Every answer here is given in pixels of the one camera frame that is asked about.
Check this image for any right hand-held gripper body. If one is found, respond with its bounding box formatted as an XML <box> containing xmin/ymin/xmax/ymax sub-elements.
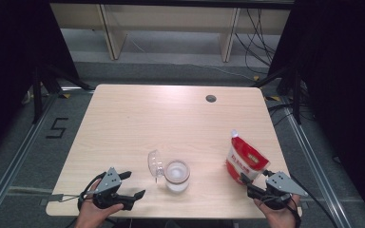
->
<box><xmin>248</xmin><ymin>171</ymin><xmax>308</xmax><ymax>211</ymax></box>

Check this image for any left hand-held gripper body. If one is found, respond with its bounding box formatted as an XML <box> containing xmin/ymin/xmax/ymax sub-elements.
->
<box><xmin>91</xmin><ymin>167</ymin><xmax>137</xmax><ymax>211</ymax></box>

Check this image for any red and white pouch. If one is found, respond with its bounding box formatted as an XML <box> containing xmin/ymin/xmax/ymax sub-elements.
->
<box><xmin>225</xmin><ymin>128</ymin><xmax>271</xmax><ymax>185</ymax></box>

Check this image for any clear glass jar with lid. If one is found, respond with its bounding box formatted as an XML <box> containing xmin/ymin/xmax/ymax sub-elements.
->
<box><xmin>146</xmin><ymin>149</ymin><xmax>191</xmax><ymax>194</ymax></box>

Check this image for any person's right hand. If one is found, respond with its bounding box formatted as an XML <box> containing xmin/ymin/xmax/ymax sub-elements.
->
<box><xmin>254</xmin><ymin>194</ymin><xmax>302</xmax><ymax>228</ymax></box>

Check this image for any person's left hand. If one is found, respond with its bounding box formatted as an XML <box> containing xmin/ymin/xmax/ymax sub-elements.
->
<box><xmin>74</xmin><ymin>180</ymin><xmax>125</xmax><ymax>228</ymax></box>

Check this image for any black tape floor marking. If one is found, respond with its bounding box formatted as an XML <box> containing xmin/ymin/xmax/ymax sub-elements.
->
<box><xmin>46</xmin><ymin>117</ymin><xmax>69</xmax><ymax>140</ymax></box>

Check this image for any black metal stand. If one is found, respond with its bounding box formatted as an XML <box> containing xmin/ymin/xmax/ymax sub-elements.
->
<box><xmin>31</xmin><ymin>61</ymin><xmax>93</xmax><ymax>124</ymax></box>
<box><xmin>253</xmin><ymin>63</ymin><xmax>303</xmax><ymax>124</ymax></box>

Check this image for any dark curtain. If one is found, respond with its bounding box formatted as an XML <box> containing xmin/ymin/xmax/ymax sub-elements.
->
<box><xmin>267</xmin><ymin>0</ymin><xmax>365</xmax><ymax>228</ymax></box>
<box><xmin>0</xmin><ymin>0</ymin><xmax>80</xmax><ymax>162</ymax></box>

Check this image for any beige wooden shelf unit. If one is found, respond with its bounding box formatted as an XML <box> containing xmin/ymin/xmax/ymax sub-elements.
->
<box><xmin>50</xmin><ymin>3</ymin><xmax>291</xmax><ymax>63</ymax></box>

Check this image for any left hand-held gripper cable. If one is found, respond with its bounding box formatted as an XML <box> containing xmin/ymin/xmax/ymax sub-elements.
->
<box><xmin>77</xmin><ymin>172</ymin><xmax>107</xmax><ymax>212</ymax></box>

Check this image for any metal floor rail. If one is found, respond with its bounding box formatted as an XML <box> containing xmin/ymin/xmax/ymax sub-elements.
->
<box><xmin>0</xmin><ymin>91</ymin><xmax>60</xmax><ymax>222</ymax></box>
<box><xmin>279</xmin><ymin>98</ymin><xmax>350</xmax><ymax>228</ymax></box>

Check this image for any black floor cable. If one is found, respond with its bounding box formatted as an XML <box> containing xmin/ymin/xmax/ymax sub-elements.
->
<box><xmin>289</xmin><ymin>174</ymin><xmax>340</xmax><ymax>228</ymax></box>

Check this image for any thin white floor cable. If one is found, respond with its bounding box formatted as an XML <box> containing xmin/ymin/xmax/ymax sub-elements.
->
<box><xmin>126</xmin><ymin>34</ymin><xmax>256</xmax><ymax>80</ymax></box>

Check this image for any bundle of black hanging cables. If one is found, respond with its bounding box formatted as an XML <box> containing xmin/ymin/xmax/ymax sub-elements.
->
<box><xmin>234</xmin><ymin>8</ymin><xmax>277</xmax><ymax>75</ymax></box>

